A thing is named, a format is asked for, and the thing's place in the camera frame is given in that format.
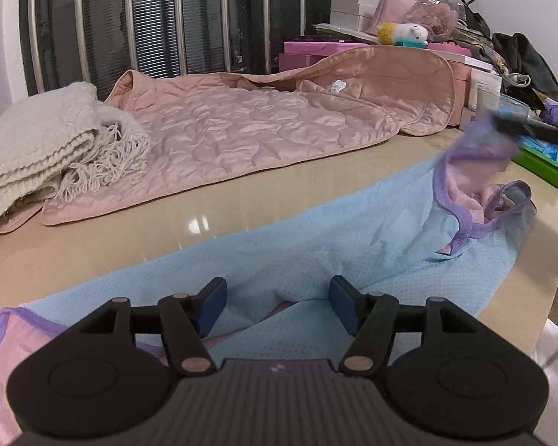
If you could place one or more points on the clear bag with pink filling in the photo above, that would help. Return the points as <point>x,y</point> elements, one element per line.
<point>435,14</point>

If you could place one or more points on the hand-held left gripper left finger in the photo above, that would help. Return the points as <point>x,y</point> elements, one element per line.
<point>216,297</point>

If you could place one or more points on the white cosmetic tube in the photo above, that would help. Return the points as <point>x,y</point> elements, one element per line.
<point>486,88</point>

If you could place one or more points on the pink flat box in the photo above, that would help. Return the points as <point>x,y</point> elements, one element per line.
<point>316,49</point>
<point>297,62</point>

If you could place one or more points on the green box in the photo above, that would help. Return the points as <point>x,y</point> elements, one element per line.
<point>539,167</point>

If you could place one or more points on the cream knitted blanket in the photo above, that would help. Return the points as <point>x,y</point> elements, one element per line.
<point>37,144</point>

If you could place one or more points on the dark glass window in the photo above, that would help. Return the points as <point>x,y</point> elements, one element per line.
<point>158,28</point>

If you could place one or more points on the stack of white boxes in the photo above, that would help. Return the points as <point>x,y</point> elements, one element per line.
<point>353,2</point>

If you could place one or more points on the pink scalloped block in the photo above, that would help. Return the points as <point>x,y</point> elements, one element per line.
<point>448,49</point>

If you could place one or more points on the patterned gold cloth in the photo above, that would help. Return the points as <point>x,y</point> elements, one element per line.
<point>481,49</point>

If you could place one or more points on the stainless steel window railing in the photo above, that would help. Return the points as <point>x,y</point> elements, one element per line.
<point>179,18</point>

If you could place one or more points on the pink pouch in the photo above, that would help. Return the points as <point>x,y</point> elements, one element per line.
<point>393,7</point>

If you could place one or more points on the pink quilted blanket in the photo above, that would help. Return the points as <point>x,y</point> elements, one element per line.
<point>242,134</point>

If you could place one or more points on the white and yellow plush toy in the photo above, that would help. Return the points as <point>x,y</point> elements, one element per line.
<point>404,32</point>

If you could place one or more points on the blue wet wipes pack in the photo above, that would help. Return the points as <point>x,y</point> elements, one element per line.
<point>546,148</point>

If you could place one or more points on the black handbag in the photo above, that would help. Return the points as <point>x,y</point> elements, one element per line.
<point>469,14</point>

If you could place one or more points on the grey patterned flat package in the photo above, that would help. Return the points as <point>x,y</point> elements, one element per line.
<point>344,31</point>

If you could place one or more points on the dark green cloth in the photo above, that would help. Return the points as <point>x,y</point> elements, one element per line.
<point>525,62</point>

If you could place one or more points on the dark flat case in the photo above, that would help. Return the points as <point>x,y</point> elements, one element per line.
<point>316,38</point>

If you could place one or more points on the pink and blue garment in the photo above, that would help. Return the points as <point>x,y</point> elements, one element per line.
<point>335,237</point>

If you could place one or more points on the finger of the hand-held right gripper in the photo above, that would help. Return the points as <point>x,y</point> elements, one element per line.
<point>530,130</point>

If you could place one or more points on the pink storage box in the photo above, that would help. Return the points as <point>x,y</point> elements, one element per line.
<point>460,83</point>

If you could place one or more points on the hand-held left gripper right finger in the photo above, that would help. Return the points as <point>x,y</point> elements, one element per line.
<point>342,298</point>

